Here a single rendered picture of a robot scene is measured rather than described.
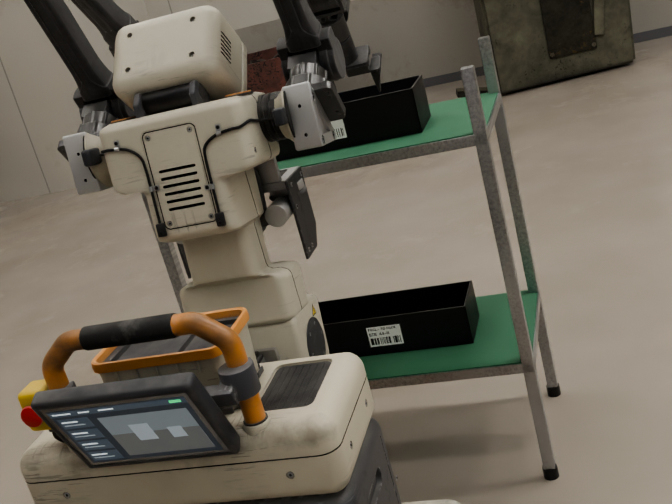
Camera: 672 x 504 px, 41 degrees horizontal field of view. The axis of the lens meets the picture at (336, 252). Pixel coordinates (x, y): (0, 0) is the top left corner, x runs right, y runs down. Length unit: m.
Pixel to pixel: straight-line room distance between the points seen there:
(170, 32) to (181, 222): 0.33
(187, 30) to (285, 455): 0.75
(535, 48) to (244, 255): 5.69
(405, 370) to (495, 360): 0.24
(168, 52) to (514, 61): 5.69
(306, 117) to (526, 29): 5.65
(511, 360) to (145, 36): 1.23
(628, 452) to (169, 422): 1.54
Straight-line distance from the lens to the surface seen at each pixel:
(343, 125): 2.27
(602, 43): 7.27
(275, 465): 1.35
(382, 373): 2.42
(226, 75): 1.60
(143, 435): 1.35
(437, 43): 8.32
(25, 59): 8.23
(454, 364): 2.38
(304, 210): 1.76
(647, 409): 2.73
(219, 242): 1.65
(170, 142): 1.58
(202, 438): 1.33
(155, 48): 1.63
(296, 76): 1.61
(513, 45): 7.14
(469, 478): 2.56
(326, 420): 1.32
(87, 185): 1.74
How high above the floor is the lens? 1.43
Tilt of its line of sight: 18 degrees down
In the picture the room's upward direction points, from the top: 15 degrees counter-clockwise
